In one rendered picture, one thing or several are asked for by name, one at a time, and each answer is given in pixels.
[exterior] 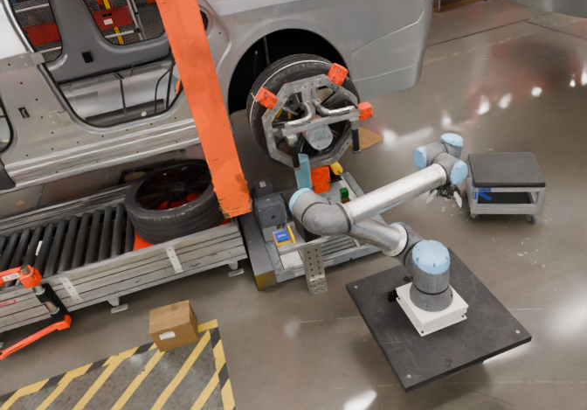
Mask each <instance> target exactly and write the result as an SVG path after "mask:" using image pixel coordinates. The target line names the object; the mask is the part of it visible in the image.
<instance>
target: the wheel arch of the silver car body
mask: <svg viewBox="0 0 587 410"><path fill-rule="evenodd" d="M264 36H266V43H267V50H268V55H269V61H270V65H271V64H272V63H273V62H276V61H277V60H280V59H282V58H284V57H287V56H289V55H292V56H293V55H294V54H300V53H301V54H302V53H306V54H313V55H316V56H320V57H323V58H324V59H327V60H329V61H330V62H331V63H336V64H338V65H340V66H343V67H345V68H346V69H347V70H348V73H347V76H348V77H349V78H350V80H351V81H352V82H353V80H352V76H351V72H350V70H349V66H348V64H347V61H346V59H345V58H344V57H343V55H342V53H341V52H340V51H339V49H338V48H337V47H336V46H335V45H334V44H333V43H332V42H331V41H330V40H329V39H328V38H326V37H324V36H323V35H321V34H320V33H318V32H316V31H312V30H309V29H306V28H301V27H285V28H280V29H277V30H274V31H270V32H268V33H266V34H264V35H263V36H261V37H259V38H258V39H256V40H255V41H254V42H252V43H251V44H250V45H249V46H248V47H247V48H246V49H245V51H244V52H243V53H242V55H241V56H240V57H239V59H238V61H237V63H236V65H235V66H234V68H233V70H232V73H231V77H230V79H229V83H228V87H227V95H226V109H227V115H228V120H229V123H230V125H231V129H232V132H233V133H234V135H236V132H235V129H234V127H233V124H232V122H231V114H232V113H233V112H236V111H239V110H243V109H246V103H247V100H248V99H247V98H248V95H249V93H250V90H251V89H252V85H253V84H254V81H255V79H254V73H253V65H254V57H255V51H256V52H257V56H256V63H255V74H256V79H257V78H258V76H259V75H260V74H261V73H262V72H263V71H264V70H265V67H266V55H265V49H264V44H263V37H264Z"/></svg>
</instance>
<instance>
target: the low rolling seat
mask: <svg viewBox="0 0 587 410"><path fill-rule="evenodd" d="M466 165H467V169H468V171H467V174H466V177H465V185H466V189H465V190H464V191H463V196H464V197H465V198H468V202H469V206H470V211H469V212H468V213H467V214H468V217H469V218H470V219H472V220H477V219H478V218H479V217H480V214H526V220H527V222H528V223H529V224H530V225H533V224H536V222H537V218H536V214H540V212H541V209H542V201H543V198H544V194H545V191H546V187H545V184H546V182H545V179H544V177H543V175H542V172H541V170H540V168H539V166H538V163H537V161H536V160H535V156H534V154H533V152H503V153H470V154H468V158H467V160H466ZM536 193H537V195H536Z"/></svg>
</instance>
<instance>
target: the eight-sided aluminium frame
mask: <svg viewBox="0 0 587 410"><path fill-rule="evenodd" d="M303 86H304V87H303ZM321 86H327V87H329V88H330V89H332V90H333V91H335V92H336V93H344V94H346V95H347V96H348V97H349V98H350V99H351V100H352V101H353V102H354V103H355V104H356V105H357V98H356V97H355V96H354V95H353V94H352V93H351V92H350V91H348V90H347V89H345V88H344V87H342V86H339V85H337V84H335V83H334V82H331V79H330V78H329V77H328V76H326V75H325V74H321V75H317V76H314V77H310V78H306V79H303V80H296V81H293V82H288V83H286V84H284V85H283V87H282V88H281V89H280V91H279V92H278V94H277V95H276V97H277V98H278V101H277V103H276V104H275V106H274V107H273V109H272V110H271V109H269V108H268V109H267V111H266V112H265V113H264V115H263V116H262V118H261V119H262V123H263V127H264V131H265V135H266V143H267V147H268V151H269V154H270V156H271V157H272V158H274V159H276V160H278V161H280V162H282V163H284V164H286V165H288V166H290V167H292V168H293V166H294V165H293V160H292V157H291V156H289V155H287V154H285V153H284V152H282V151H280V150H278V149H276V144H275V140H274V135H273V127H272V121H273V119H274V118H275V116H276V115H277V114H278V113H279V111H280V110H281V108H282V107H283V105H284V104H285V102H286V101H287V99H288V97H289V96H290V95H291V94H294V93H298V92H300V91H302V90H308V89H311V88H313V87H321ZM351 136H352V131H351V128H349V129H348V130H347V131H346V133H345V134H344V135H343V137H342V138H341V140H340V141H339V142H338V143H337V144H336V145H335V147H334V148H333V150H332V151H331V152H330V153H328V154H326V155H322V156H317V157H313V158H310V159H308V161H309V166H310V170H312V169H315V168H319V167H321V166H325V165H329V164H333V163H336V162H337V161H338V160H339V159H340V157H341V156H342V154H343V153H344V152H345V150H346V149H347V148H348V147H349V145H350V144H351V143H352V137H351Z"/></svg>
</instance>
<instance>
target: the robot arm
mask: <svg viewBox="0 0 587 410"><path fill-rule="evenodd" d="M440 139H441V140H440V141H438V142H433V143H430V144H427V145H425V146H420V147H419V148H417V149H415V150H414V152H413V160H414V163H415V164H416V166H417V167H418V168H419V169H421V170H420V171H418V172H415V173H413V174H411V175H409V176H407V177H404V178H401V179H399V180H397V181H396V182H393V183H391V184H387V185H385V186H384V187H382V188H379V189H377V190H375V191H372V192H370V193H368V194H365V195H363V196H361V197H360V198H356V199H354V200H351V201H349V202H348V203H346V204H341V203H339V202H337V203H334V202H331V201H329V200H328V199H326V198H323V197H321V196H319V195H317V194H315V193H314V191H312V190H310V189H308V188H303V189H300V190H299V191H297V192H295V193H294V195H293V196H292V197H291V199H290V203H289V207H290V210H291V212H292V214H293V215H294V216H295V217H296V218H297V219H298V220H299V221H300V222H301V224H302V225H304V227H305V228H306V229H307V230H308V231H309V232H311V233H314V234H317V235H320V236H339V235H344V236H347V237H350V238H352V239H354V240H359V241H361V242H364V243H367V244H369V245H372V246H374V247H379V248H381V250H382V252H383V253H384V254H386V255H388V256H390V257H393V258H396V259H397V260H399V261H400V262H401V263H402V264H403V265H405V266H406V267H407V268H408V269H409V270H410V271H411V272H412V273H413V283H412V284H411V287H410V299H411V302H412V303H413V304H414V305H415V306H416V307H417V308H419V309H421V310H424V311H428V312H440V311H442V310H445V309H447V308H448V307H450V305H451V304H452V300H453V292H452V288H451V286H450V284H449V268H450V257H449V253H448V250H447V248H446V247H444V245H443V244H441V243H439V242H437V241H435V240H425V239H424V238H422V237H421V236H420V235H419V234H417V233H416V232H415V231H413V230H412V229H411V228H410V227H409V226H407V225H406V224H404V223H401V222H396V223H393V224H391V225H387V224H384V223H383V222H381V221H378V220H376V219H373V218H371V217H373V216H376V215H377V214H379V213H381V212H385V211H387V210H389V209H390V208H392V207H394V206H397V205H400V204H402V203H403V202H406V201H408V200H410V199H412V198H415V197H417V196H419V195H421V194H423V193H425V192H428V191H430V192H429V195H428V197H427V200H426V204H428V203H429V202H431V201H432V199H433V197H434V196H436V195H437V197H438V193H439V196H440V197H444V198H449V199H451V198H452V199H453V198H456V201H457V203H458V205H459V207H460V208H461V205H462V201H461V195H460V189H459V187H458V186H457V184H459V183H461V182H462V181H463V180H464V179H465V177H466V174H467V171H468V169H467V165H466V164H465V163H463V162H462V161H461V160H460V158H461V152H462V147H463V138H462V137H461V136H458V135H455V134H443V135H442V136H441V137H440Z"/></svg>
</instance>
